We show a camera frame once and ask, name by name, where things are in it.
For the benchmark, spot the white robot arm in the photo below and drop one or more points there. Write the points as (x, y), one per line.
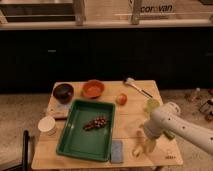
(167, 117)

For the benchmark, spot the green plastic tray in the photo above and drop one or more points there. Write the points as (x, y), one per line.
(87, 133)

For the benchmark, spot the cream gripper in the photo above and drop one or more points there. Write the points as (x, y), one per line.
(145, 144)

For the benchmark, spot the red bowl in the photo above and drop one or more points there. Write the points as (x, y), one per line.
(92, 89)

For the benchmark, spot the green cup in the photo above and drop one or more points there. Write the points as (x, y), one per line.
(151, 105)

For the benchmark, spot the yellow banana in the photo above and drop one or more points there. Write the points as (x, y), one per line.
(136, 152)

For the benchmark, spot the cardboard box with lettering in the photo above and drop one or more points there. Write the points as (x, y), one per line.
(152, 9)

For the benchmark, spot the white cylindrical container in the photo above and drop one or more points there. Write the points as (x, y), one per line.
(47, 125)

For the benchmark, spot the green cucumber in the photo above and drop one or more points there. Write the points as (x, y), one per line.
(169, 135)

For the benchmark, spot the bunch of dark grapes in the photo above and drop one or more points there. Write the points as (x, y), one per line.
(96, 123)

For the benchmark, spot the red apple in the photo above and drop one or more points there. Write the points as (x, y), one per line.
(121, 99)

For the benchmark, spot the black chair back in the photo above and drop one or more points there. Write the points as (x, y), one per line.
(23, 166)

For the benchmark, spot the dark brown bowl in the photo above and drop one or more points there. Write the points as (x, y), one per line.
(63, 93)

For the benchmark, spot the grey sponge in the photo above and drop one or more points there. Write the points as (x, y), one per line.
(117, 151)

